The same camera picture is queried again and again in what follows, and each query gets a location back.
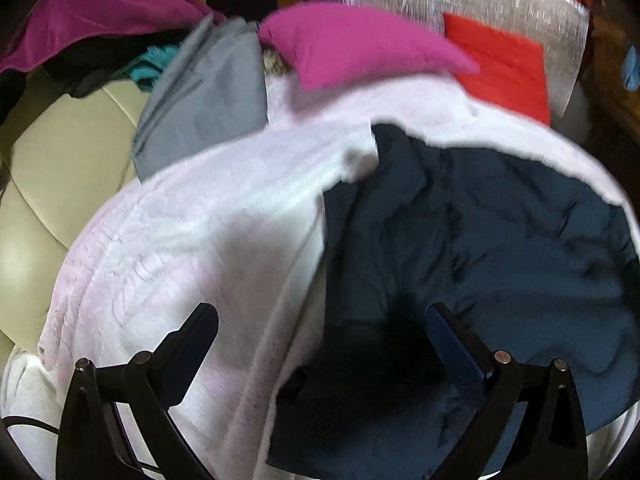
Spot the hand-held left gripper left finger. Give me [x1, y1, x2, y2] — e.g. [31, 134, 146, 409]
[55, 302, 221, 480]

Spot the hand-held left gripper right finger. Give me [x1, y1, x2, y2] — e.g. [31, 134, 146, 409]
[424, 302, 590, 480]

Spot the navy padded jacket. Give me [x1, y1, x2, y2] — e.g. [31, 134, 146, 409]
[265, 124, 640, 480]

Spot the pale pink blanket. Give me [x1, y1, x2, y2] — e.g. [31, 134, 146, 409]
[0, 67, 640, 480]

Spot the beige leather headboard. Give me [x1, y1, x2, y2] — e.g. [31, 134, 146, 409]
[0, 67, 151, 376]

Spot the grey cloth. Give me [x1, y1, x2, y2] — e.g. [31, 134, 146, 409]
[132, 15, 271, 181]

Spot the teal cloth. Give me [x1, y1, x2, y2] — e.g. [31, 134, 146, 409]
[125, 44, 181, 93]

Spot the black cloth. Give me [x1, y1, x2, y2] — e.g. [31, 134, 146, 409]
[0, 30, 186, 126]

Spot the pink cloth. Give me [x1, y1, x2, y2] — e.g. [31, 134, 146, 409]
[258, 2, 481, 92]

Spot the blue cloth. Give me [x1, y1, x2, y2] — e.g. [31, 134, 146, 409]
[620, 45, 640, 93]

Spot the magenta cloth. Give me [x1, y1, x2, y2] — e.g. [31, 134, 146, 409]
[0, 0, 226, 73]

